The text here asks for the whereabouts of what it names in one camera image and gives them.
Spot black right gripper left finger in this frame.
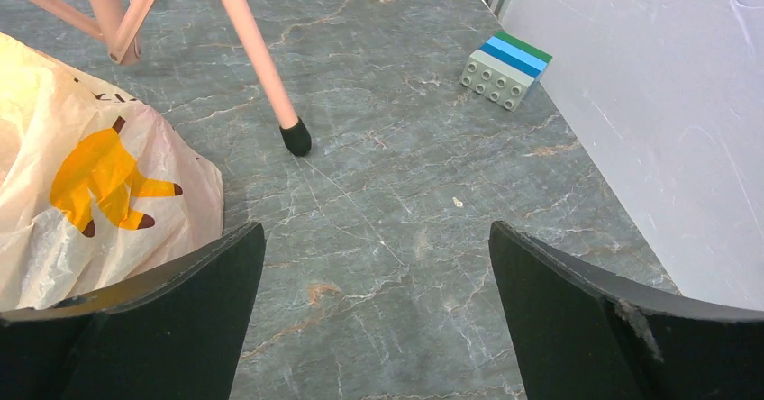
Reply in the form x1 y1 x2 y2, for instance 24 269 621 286
1 222 266 399

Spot translucent banana print plastic bag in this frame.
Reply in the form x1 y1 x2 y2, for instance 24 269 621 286
1 35 223 310

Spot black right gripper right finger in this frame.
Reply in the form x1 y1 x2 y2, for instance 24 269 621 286
489 221 763 399

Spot stacked grey blue green bricks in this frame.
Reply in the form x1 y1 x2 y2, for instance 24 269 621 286
459 31 552 112

